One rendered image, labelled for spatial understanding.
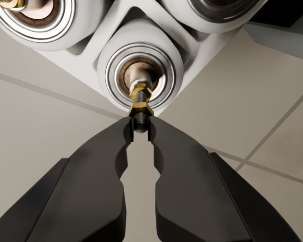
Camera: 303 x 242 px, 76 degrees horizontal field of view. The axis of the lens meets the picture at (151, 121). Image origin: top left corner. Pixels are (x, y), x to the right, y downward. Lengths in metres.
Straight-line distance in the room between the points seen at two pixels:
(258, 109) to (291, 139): 0.17
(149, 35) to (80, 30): 0.07
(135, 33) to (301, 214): 1.00
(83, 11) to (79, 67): 0.10
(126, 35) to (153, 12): 0.08
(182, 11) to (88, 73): 0.15
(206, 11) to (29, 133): 0.54
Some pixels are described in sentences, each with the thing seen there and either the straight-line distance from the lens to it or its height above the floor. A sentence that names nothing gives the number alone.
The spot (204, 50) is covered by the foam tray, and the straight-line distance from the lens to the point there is 0.29.
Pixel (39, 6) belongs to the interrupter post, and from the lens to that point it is 0.21.
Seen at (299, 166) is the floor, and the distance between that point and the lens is 0.84.
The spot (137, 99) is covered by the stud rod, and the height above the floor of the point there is 0.31.
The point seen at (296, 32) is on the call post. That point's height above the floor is 0.18.
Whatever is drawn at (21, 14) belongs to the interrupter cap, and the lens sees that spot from 0.23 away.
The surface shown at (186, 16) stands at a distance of 0.21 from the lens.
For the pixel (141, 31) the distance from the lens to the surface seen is 0.21.
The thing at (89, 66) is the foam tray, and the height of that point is 0.18.
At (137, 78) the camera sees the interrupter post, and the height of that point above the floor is 0.28.
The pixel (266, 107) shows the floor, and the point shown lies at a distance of 0.61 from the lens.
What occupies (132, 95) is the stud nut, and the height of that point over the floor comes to 0.30.
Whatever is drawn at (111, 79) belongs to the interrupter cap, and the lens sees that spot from 0.21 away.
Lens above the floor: 0.45
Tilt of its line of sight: 58 degrees down
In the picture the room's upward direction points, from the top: 175 degrees clockwise
